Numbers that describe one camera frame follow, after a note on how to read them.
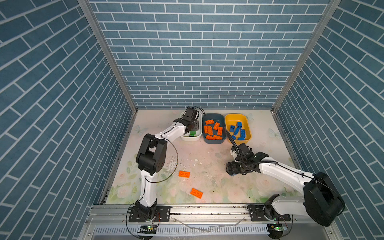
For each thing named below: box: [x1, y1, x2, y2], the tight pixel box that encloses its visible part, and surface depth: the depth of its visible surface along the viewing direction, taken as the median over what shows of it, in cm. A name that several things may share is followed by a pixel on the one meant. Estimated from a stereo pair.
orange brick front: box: [190, 188, 204, 199], surface depth 82 cm
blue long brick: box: [240, 128, 246, 138], surface depth 107 cm
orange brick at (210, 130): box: [207, 125, 213, 136], surface depth 107 cm
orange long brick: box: [178, 170, 191, 178], surface depth 88 cm
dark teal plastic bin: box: [202, 113, 226, 144], surface depth 110 cm
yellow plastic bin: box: [224, 113, 252, 145], surface depth 108 cm
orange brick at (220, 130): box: [217, 126, 223, 136], surface depth 108 cm
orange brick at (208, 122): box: [205, 119, 215, 125], surface depth 114 cm
